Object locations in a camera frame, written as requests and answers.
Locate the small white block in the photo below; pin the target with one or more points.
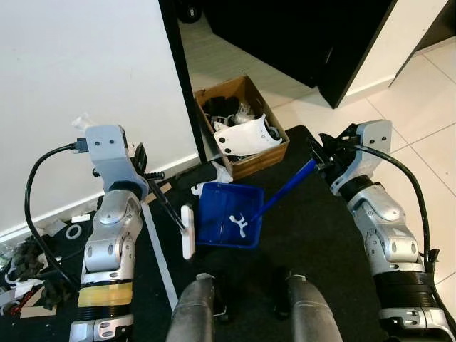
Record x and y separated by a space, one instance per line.
80 218

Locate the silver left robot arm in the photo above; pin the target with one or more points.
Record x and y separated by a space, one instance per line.
110 242

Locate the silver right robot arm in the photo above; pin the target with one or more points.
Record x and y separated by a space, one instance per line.
385 235

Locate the grey left robot leg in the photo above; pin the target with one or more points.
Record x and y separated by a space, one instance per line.
192 313

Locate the brown cardboard box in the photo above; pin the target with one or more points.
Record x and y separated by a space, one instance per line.
249 89

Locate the grey robot leg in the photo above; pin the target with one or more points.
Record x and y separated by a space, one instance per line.
310 313
192 313

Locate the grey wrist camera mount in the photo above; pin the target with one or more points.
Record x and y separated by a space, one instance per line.
110 153
370 146

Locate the clear crumpled plastic wrap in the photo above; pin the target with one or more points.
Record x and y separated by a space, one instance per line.
82 122

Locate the blue plastic dustpan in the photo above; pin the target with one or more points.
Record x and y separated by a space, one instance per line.
221 206

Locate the black floor mat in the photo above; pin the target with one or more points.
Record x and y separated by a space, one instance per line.
306 235

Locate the black parts in box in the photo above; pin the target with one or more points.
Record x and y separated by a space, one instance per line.
217 107

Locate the white plastic shell part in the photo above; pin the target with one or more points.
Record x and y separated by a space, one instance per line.
246 139

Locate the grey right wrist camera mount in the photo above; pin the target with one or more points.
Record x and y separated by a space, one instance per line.
370 146

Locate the black cabinet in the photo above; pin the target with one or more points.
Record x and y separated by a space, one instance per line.
285 35

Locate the white tape line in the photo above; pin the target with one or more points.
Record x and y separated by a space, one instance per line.
160 256

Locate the black crumpled glove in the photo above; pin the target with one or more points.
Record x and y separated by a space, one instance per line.
57 293
28 258

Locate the grey right robot leg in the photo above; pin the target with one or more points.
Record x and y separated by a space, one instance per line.
310 313

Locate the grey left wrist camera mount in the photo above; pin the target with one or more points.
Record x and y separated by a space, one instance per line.
110 153

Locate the white Y-shaped plastic piece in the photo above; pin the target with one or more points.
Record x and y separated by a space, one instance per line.
239 224

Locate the brown cardboard strip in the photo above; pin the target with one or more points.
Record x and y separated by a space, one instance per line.
162 189

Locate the black dumbbell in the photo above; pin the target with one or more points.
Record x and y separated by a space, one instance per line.
189 8

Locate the black door frame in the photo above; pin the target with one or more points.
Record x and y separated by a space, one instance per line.
171 57

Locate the black cylinder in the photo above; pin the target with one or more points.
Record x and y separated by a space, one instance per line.
196 174

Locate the white tape roll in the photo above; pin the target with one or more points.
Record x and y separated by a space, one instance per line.
73 231

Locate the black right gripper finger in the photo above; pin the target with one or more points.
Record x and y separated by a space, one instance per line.
317 151

